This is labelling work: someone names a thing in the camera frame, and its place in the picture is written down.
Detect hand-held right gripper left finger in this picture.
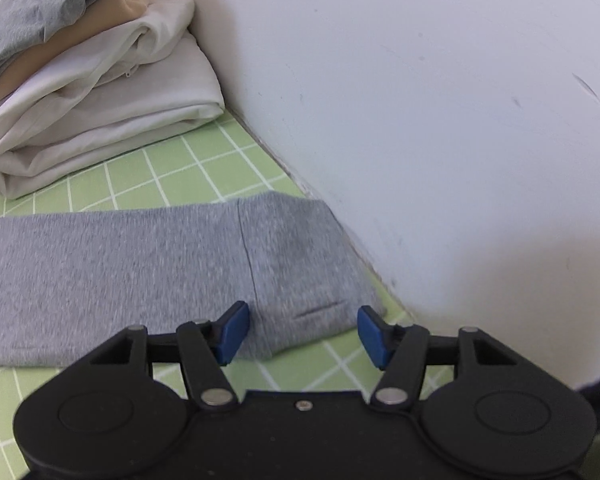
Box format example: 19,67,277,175
77,301,251,412

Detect cream white zip garment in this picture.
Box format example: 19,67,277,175
0,0,197,161

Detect grey-green crumpled garment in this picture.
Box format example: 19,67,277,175
0,0,127,86

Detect grey heather garment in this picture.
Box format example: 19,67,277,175
0,192,388,368

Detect beige garment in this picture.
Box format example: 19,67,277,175
0,0,181,107

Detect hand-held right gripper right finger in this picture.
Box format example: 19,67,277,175
356,305,533,413

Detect white folded garment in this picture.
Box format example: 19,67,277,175
0,30,227,200

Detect green grid mat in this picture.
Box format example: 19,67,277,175
0,110,456,480

